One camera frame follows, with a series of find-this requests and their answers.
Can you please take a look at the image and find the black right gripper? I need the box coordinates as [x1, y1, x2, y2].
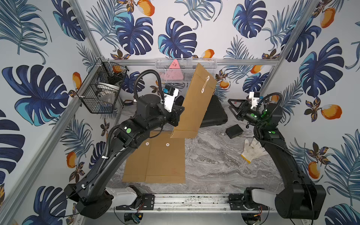
[229, 100, 266, 130]

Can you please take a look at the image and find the brown file bag stack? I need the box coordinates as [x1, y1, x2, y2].
[171, 64, 217, 138]

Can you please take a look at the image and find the brown kraft file bag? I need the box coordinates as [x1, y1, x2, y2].
[122, 141, 151, 183]

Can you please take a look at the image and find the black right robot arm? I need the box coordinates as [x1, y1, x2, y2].
[228, 92, 326, 221]

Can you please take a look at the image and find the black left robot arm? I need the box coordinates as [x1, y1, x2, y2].
[64, 85, 184, 219]

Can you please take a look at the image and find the black plastic tool case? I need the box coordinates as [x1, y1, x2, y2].
[175, 93, 228, 131]

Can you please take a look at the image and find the small black box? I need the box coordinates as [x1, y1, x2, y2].
[226, 124, 244, 139]

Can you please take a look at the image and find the white work glove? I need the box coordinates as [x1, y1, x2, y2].
[241, 138, 268, 164]

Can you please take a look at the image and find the pink triangular item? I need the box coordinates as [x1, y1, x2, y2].
[159, 59, 185, 82]

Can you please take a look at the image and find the black round tape roll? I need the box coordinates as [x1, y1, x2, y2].
[123, 99, 134, 106]

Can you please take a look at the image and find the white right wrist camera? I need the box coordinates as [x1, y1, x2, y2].
[248, 91, 260, 109]

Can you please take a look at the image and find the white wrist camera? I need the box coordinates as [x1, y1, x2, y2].
[163, 85, 179, 112]
[248, 91, 260, 109]

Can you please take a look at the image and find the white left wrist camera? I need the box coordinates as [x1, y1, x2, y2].
[163, 85, 179, 112]

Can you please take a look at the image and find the clear wall shelf basket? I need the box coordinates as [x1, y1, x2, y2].
[155, 58, 218, 83]

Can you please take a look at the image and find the black wire basket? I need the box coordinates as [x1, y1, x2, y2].
[76, 58, 129, 114]

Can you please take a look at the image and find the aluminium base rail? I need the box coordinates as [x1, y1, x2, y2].
[100, 189, 276, 215]

